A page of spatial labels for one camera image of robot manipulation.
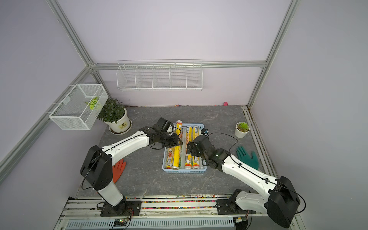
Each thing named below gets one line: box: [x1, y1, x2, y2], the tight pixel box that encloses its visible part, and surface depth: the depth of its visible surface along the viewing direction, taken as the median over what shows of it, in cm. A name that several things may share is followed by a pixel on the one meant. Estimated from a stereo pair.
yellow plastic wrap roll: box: [166, 147, 174, 170], surface depth 89 cm
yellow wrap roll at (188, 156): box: [184, 125, 193, 170], surface depth 86 cm
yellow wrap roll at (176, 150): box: [172, 120, 184, 170], surface depth 80 cm
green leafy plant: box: [97, 97, 126, 125], surface depth 95 cm
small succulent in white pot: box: [234, 121, 250, 139], surface depth 98 cm
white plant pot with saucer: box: [103, 108, 133, 136], surface depth 105 cm
